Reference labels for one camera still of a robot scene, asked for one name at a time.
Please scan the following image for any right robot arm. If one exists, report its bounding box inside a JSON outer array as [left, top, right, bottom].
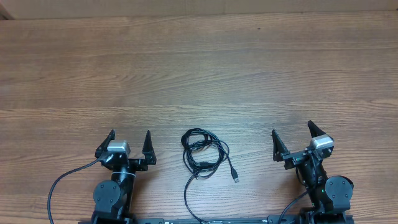
[[271, 120, 354, 224]]

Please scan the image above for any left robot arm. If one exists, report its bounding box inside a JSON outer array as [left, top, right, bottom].
[[91, 130, 157, 224]]

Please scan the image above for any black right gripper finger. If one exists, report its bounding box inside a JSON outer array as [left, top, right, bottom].
[[271, 129, 290, 162], [307, 120, 325, 138]]

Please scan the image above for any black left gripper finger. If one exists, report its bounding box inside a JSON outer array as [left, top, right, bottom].
[[142, 130, 157, 165], [95, 129, 116, 158]]

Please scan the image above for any black USB-A cable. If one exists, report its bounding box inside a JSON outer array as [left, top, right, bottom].
[[180, 128, 241, 184]]

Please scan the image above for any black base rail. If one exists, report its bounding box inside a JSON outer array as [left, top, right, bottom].
[[77, 214, 355, 224]]

